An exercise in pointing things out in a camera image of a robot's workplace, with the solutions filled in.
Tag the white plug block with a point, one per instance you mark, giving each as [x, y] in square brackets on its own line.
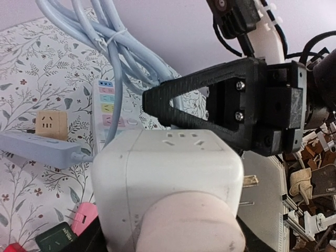
[175, 190]

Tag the dark green cube socket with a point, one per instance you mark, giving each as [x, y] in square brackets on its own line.
[56, 238]

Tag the floral table cloth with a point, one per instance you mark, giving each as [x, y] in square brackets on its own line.
[42, 68]

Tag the white colourful power strip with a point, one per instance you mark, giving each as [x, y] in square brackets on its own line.
[103, 98]

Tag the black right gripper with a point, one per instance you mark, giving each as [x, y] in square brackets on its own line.
[234, 104]

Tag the pink plug adapter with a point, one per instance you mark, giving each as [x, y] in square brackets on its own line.
[85, 214]

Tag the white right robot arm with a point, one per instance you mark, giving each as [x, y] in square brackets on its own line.
[263, 101]

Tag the yellow cube socket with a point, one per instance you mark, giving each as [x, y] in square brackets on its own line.
[51, 124]

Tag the blue power strip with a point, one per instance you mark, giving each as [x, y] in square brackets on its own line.
[53, 152]

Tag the red cube socket adapter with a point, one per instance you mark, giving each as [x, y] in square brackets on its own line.
[14, 247]

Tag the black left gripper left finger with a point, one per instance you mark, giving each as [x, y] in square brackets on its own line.
[91, 240]

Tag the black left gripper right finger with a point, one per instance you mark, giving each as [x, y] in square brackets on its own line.
[253, 243]

